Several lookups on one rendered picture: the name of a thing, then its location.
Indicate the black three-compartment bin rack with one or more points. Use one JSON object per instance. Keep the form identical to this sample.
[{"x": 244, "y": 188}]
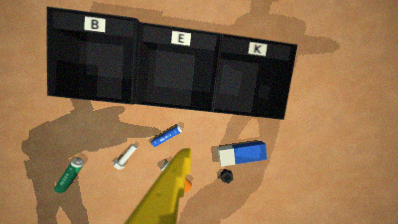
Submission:
[{"x": 173, "y": 67}]

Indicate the blue aaa battery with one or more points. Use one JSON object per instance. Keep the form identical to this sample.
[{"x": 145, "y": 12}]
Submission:
[{"x": 166, "y": 136}]

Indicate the grey hex bolt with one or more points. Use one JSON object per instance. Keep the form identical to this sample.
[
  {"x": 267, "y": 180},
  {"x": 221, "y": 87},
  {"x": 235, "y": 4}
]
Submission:
[{"x": 120, "y": 163}]

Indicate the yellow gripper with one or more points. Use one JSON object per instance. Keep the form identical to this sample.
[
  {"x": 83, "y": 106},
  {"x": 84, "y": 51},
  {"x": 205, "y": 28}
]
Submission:
[{"x": 160, "y": 203}]

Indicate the blue and white eraser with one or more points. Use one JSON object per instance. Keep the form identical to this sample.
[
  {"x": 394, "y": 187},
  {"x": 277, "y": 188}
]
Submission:
[{"x": 242, "y": 153}]

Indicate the green aa battery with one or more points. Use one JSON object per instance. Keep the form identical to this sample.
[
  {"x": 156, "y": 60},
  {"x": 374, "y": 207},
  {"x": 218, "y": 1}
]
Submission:
[{"x": 69, "y": 175}]

